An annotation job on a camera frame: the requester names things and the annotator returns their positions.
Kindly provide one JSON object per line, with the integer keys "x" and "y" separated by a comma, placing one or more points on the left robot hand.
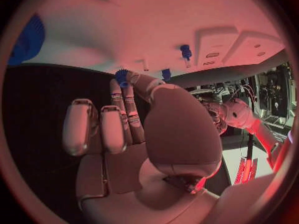
{"x": 216, "y": 115}

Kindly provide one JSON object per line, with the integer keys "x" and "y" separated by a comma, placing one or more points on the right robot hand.
{"x": 177, "y": 127}

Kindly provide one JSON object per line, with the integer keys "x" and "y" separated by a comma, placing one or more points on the small blue gear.
{"x": 121, "y": 76}

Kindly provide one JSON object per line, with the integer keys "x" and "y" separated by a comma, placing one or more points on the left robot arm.
{"x": 245, "y": 115}

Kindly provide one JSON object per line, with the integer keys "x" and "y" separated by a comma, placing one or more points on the white task board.
{"x": 140, "y": 26}

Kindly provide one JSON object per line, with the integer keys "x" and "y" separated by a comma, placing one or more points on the blue plug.
{"x": 166, "y": 75}

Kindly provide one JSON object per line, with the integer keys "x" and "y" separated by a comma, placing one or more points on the glowing light bar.
{"x": 246, "y": 169}

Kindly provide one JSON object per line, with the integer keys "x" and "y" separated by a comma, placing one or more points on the equipment rack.
{"x": 275, "y": 93}

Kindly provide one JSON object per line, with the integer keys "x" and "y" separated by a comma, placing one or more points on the blue peg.
{"x": 186, "y": 51}

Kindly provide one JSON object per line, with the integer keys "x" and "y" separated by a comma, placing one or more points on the large blue gear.
{"x": 29, "y": 43}

